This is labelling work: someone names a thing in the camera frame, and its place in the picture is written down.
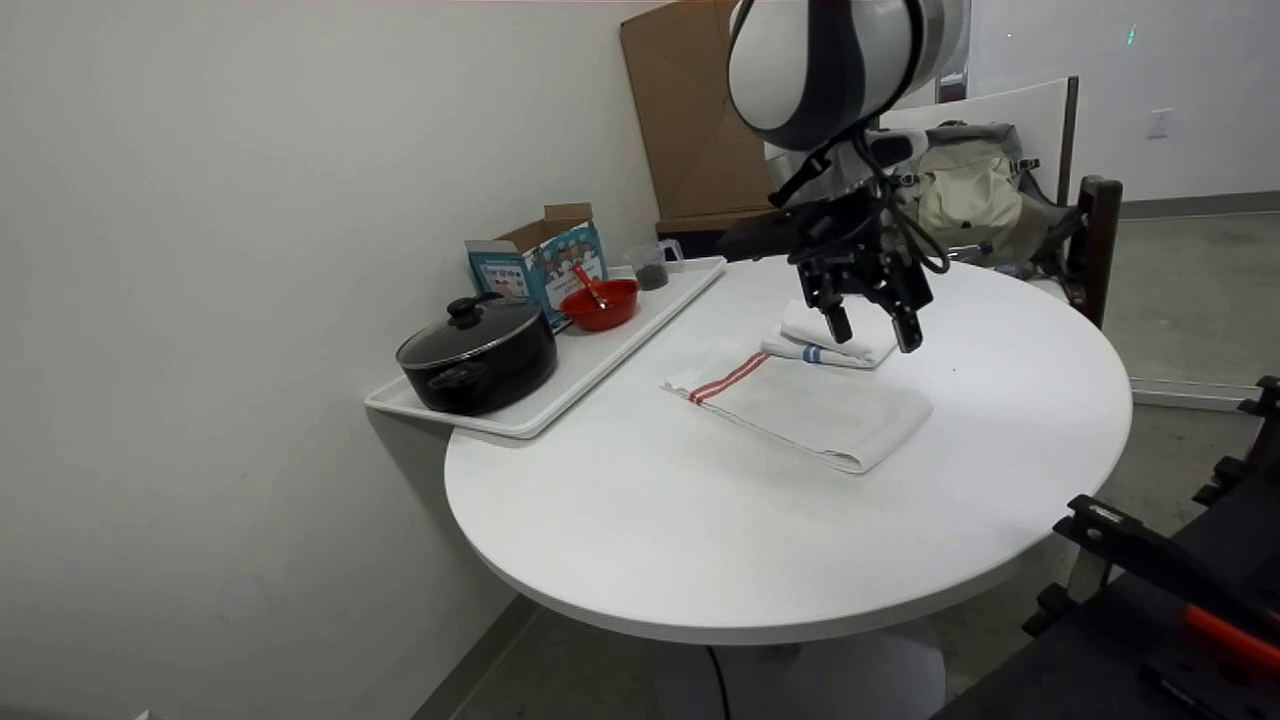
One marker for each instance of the black cooking pot with lid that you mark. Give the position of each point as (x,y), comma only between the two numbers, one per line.
(478,356)

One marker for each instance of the white towel with red stripes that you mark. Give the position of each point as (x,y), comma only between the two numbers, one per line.
(821,415)

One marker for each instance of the red bowl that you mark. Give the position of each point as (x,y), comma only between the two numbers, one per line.
(600,305)

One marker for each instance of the beige bag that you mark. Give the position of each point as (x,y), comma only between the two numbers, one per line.
(980,184)

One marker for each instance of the white partition panel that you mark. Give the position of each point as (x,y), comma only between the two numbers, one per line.
(1002,107)

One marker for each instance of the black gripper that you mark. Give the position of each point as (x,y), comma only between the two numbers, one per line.
(855,246)

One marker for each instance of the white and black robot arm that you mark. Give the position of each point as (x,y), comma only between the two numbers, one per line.
(835,60)

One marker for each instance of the large brown cardboard box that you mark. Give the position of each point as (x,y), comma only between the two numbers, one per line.
(683,121)

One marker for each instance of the colourful open cardboard box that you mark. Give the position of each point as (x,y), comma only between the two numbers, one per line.
(534,260)

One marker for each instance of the black equipment cart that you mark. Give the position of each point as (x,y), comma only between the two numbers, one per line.
(1174,586)

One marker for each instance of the small white object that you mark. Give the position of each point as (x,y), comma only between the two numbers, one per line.
(670,250)

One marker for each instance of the white tray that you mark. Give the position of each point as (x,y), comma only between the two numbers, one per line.
(600,355)

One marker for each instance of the red and white spoon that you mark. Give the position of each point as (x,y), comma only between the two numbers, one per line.
(589,284)

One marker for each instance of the small grey object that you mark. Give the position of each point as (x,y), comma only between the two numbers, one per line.
(653,279)

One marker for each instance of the white wall outlet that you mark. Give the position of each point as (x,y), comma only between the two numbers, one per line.
(1160,124)

